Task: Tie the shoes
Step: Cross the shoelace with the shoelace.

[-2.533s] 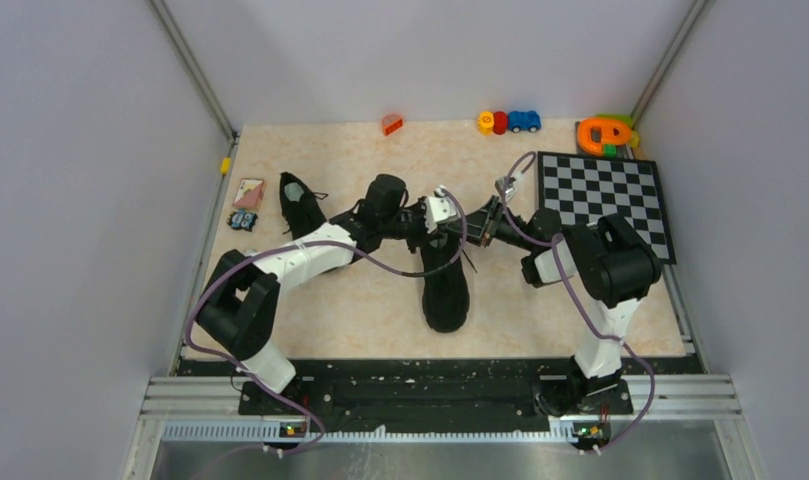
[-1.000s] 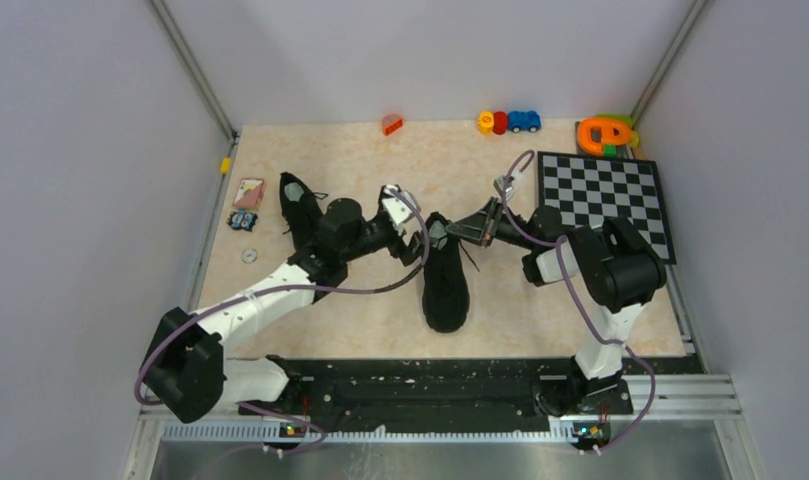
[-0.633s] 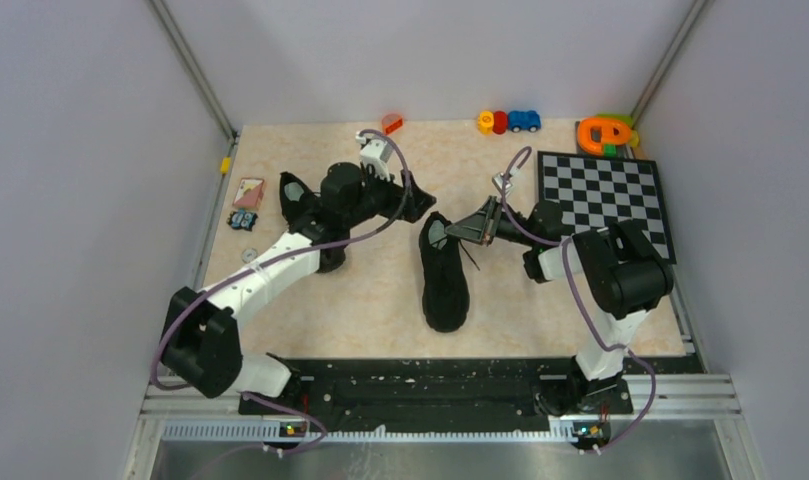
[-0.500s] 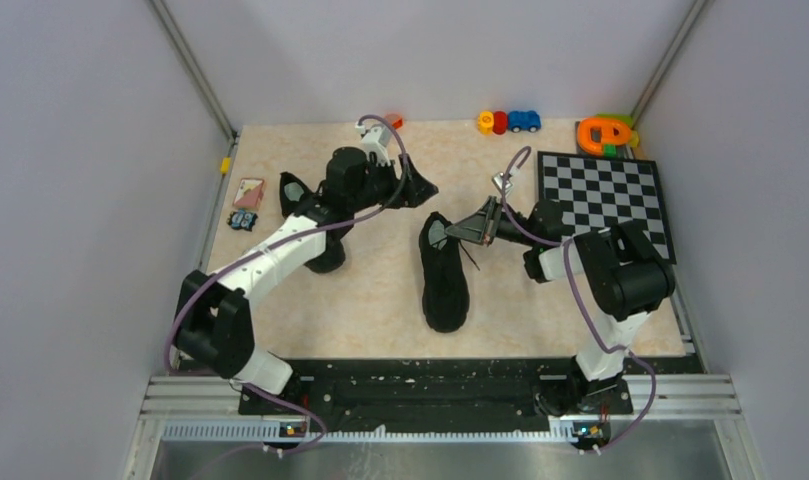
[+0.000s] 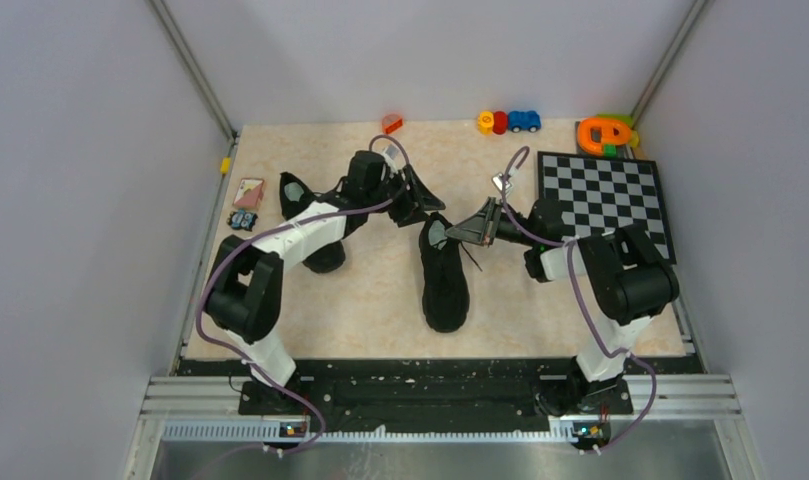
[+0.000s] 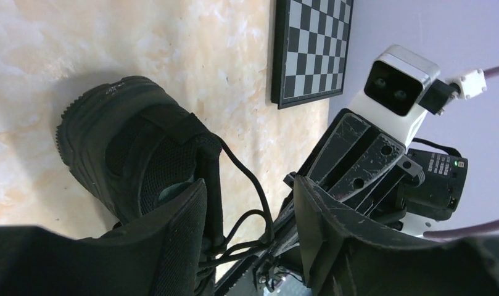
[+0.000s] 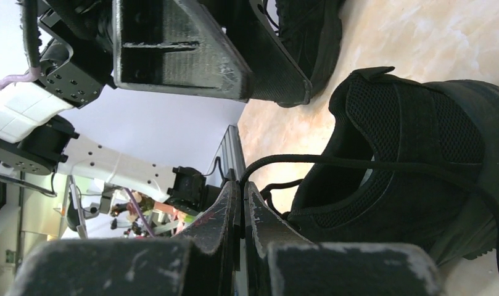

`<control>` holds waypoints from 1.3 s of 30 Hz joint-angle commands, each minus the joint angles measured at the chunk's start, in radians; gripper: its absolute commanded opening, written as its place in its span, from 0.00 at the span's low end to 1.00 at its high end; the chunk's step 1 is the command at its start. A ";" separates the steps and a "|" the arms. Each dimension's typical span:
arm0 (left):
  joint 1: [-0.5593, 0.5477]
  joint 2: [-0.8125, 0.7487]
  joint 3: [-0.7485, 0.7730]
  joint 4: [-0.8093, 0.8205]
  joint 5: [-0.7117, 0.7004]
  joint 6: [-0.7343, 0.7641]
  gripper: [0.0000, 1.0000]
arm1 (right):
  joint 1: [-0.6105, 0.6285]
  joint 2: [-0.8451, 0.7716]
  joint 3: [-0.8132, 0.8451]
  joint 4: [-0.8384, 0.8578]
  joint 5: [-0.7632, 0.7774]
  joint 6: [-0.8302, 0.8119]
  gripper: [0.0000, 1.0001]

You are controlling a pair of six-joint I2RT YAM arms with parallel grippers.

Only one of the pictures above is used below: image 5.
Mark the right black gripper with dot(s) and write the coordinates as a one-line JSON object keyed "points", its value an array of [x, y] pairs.
{"points": [[472, 230]]}

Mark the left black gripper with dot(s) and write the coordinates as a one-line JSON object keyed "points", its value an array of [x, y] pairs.
{"points": [[424, 200]]}

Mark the black shoe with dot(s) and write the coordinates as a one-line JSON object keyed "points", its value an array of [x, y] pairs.
{"points": [[446, 296], [295, 197]]}

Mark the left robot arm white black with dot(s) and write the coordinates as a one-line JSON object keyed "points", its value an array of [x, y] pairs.
{"points": [[244, 291]]}

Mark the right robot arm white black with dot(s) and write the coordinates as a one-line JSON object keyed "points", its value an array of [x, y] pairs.
{"points": [[630, 280]]}

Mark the orange toy brick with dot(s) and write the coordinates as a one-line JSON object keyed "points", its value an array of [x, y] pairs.
{"points": [[391, 123]]}

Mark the yellow toy cylinder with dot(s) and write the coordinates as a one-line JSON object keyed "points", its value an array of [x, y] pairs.
{"points": [[485, 122]]}

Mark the red toy cylinder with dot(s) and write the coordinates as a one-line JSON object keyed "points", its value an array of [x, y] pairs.
{"points": [[500, 122]]}

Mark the blue toy car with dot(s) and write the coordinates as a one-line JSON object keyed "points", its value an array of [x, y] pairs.
{"points": [[518, 121]]}

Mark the black white checkerboard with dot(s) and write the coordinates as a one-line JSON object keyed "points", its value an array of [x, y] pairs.
{"points": [[601, 194]]}

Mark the pink triangle card box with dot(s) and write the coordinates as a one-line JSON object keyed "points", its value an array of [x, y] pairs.
{"points": [[249, 193]]}

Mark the small blue black toy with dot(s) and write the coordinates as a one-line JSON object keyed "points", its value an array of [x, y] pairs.
{"points": [[242, 220]]}

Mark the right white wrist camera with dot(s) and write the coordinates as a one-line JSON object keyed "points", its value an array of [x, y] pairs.
{"points": [[503, 182]]}

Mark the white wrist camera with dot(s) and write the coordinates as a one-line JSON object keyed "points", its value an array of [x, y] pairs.
{"points": [[503, 182], [390, 153]]}

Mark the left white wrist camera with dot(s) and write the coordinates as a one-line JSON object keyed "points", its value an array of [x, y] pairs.
{"points": [[390, 153]]}

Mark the orange ring toy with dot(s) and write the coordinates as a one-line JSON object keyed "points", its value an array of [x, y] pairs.
{"points": [[604, 137]]}

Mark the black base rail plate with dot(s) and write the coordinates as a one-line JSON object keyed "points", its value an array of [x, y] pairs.
{"points": [[402, 395]]}

